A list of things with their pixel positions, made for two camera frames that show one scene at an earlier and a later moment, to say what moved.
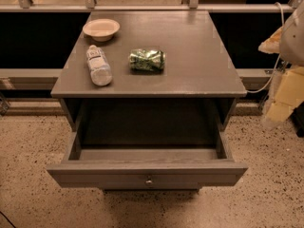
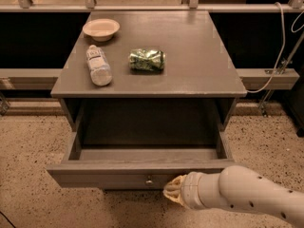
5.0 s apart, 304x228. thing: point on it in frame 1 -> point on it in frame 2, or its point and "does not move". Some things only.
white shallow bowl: (101, 29) does not move
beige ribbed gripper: (293, 43) -> (189, 189)
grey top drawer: (146, 167) does not move
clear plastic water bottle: (100, 70) does not move
